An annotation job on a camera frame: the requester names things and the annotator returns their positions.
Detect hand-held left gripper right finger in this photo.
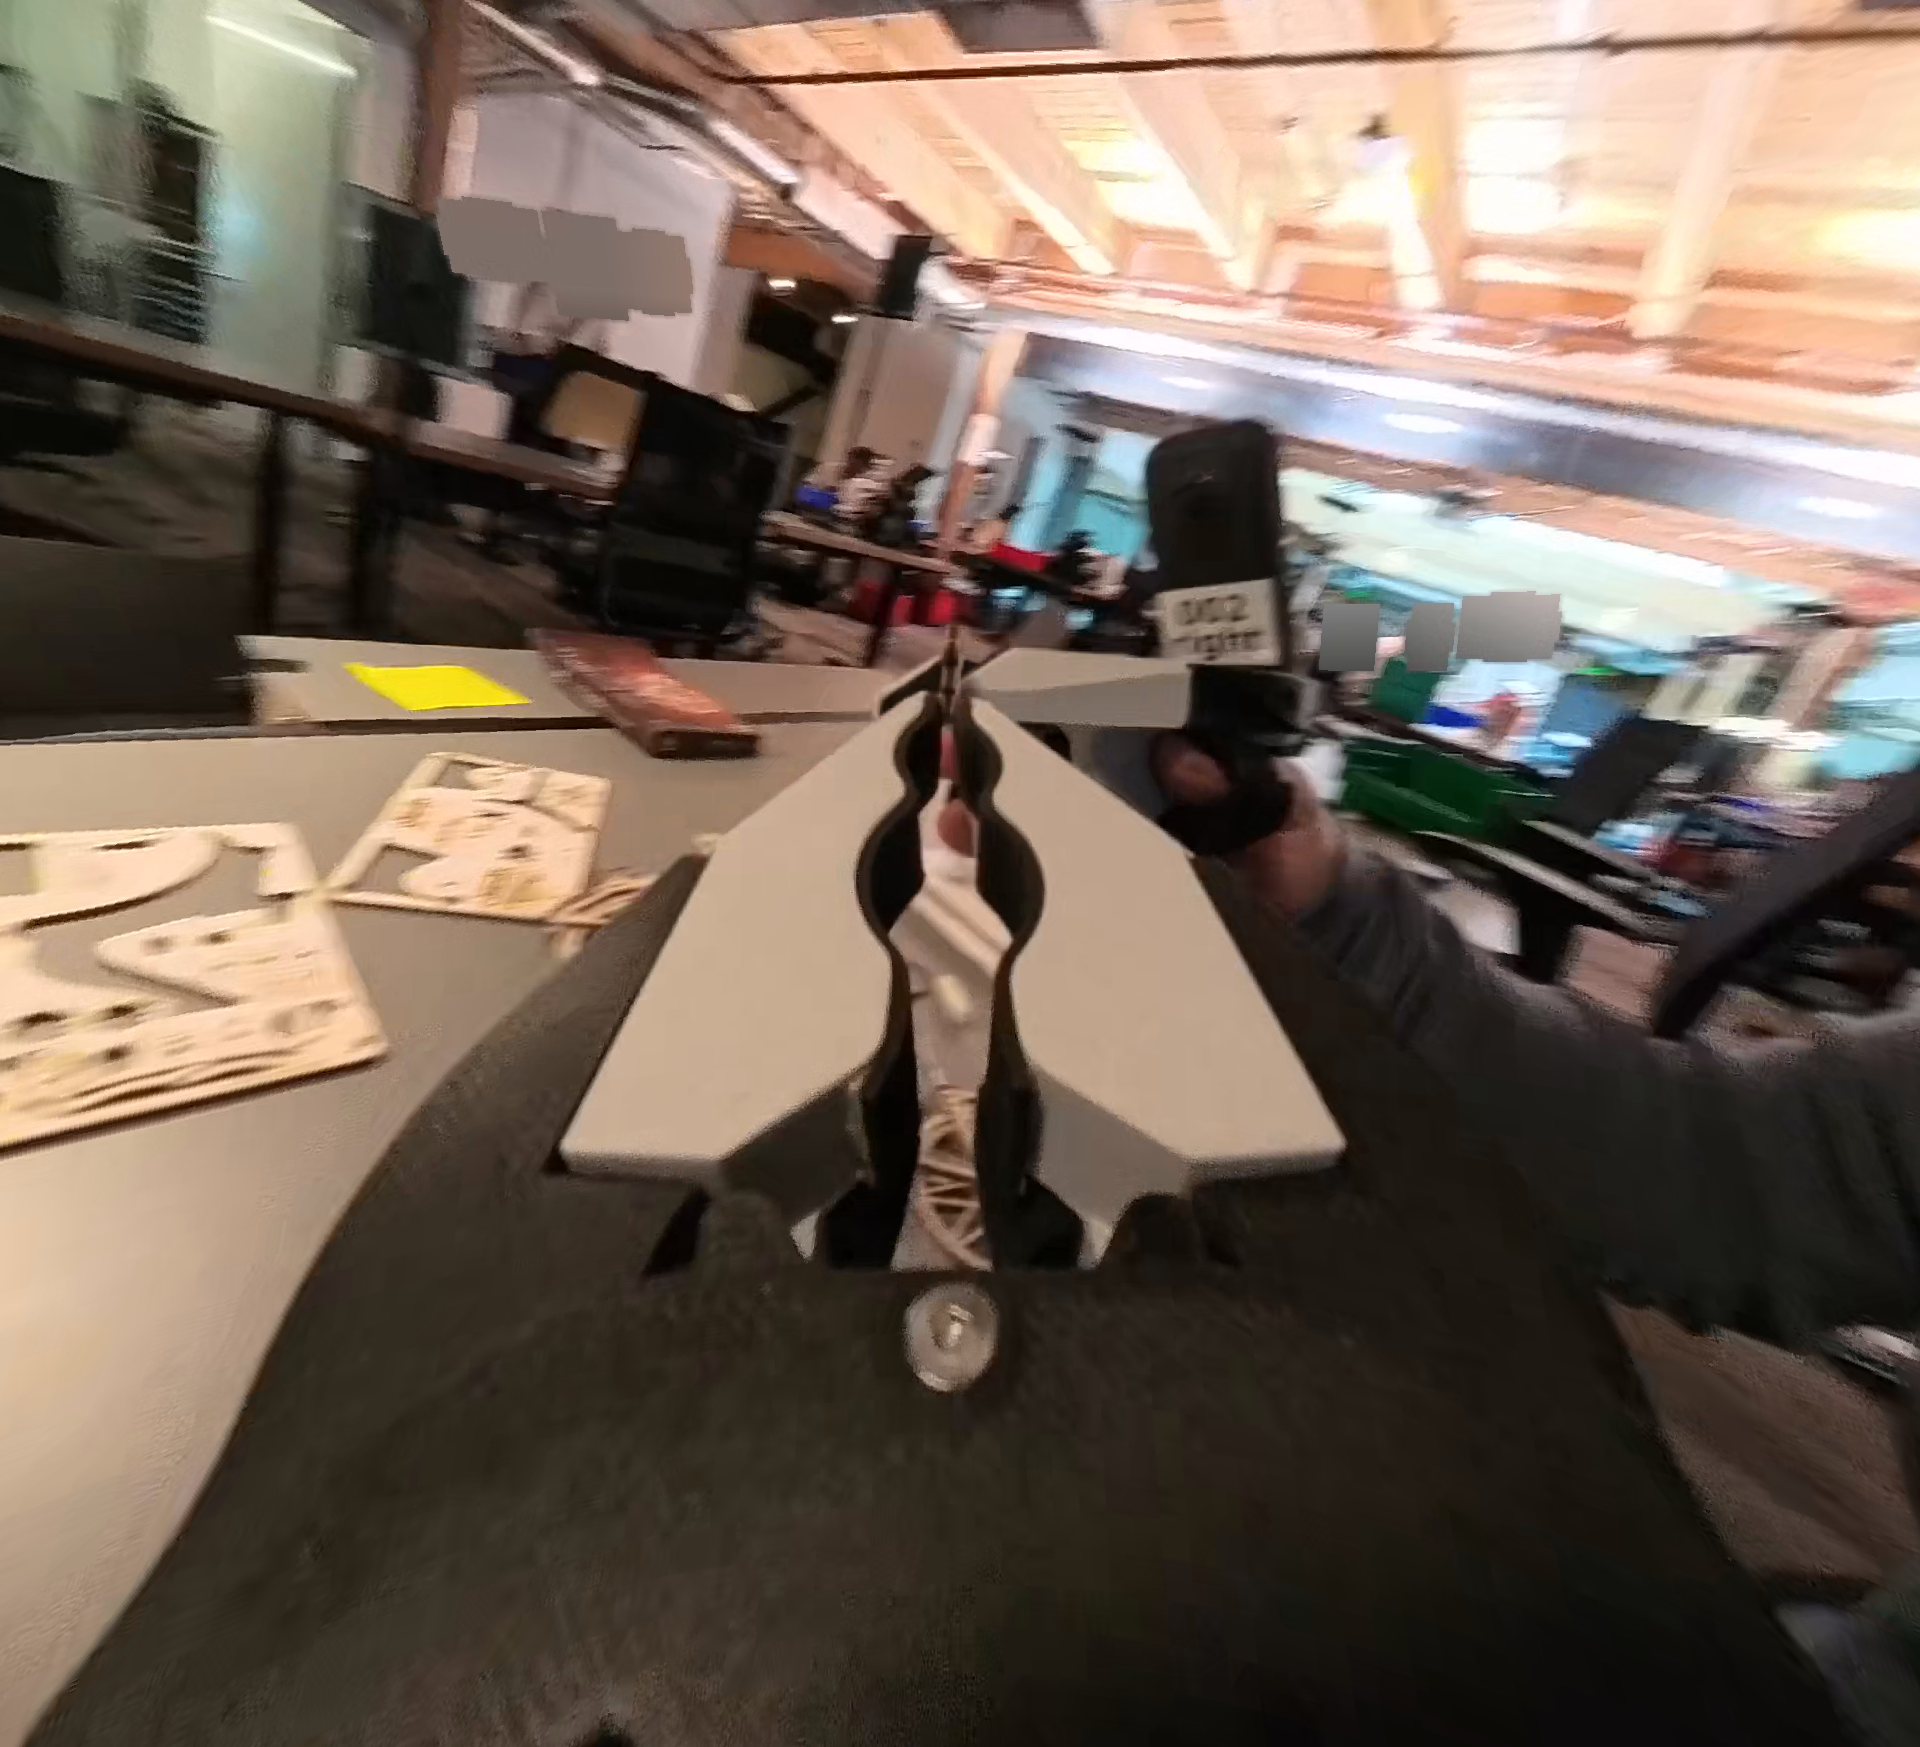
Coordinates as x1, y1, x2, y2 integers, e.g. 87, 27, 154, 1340
964, 698, 1351, 1224

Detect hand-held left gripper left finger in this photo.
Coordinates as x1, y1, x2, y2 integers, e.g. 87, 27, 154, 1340
558, 694, 951, 1198

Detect person's right forearm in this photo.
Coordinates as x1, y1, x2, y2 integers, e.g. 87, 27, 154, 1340
1286, 844, 1920, 1348

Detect person's right hand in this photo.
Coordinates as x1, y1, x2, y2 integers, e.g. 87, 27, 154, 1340
1152, 740, 1353, 918

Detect loose wooden strip pieces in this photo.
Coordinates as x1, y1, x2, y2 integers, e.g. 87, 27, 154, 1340
542, 866, 662, 958

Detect brown flat box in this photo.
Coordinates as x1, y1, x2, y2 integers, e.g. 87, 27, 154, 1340
529, 629, 763, 760

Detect black mesh chair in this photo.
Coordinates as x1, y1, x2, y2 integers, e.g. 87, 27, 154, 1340
596, 373, 792, 662

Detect small laser-cut wooden sheet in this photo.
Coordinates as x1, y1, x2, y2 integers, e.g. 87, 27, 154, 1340
322, 752, 614, 920

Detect green plastic crates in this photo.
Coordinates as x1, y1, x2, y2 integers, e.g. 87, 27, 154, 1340
1338, 660, 1567, 852

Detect yellow sticky note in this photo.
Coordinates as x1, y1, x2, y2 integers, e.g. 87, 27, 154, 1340
343, 662, 532, 712

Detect grey board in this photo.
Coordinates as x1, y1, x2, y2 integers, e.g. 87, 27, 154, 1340
237, 635, 906, 730

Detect large laser-cut wooden sheet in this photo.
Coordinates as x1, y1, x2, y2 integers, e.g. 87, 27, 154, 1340
0, 822, 392, 1156

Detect long dark workbench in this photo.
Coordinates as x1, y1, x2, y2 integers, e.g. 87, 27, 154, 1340
0, 291, 632, 647

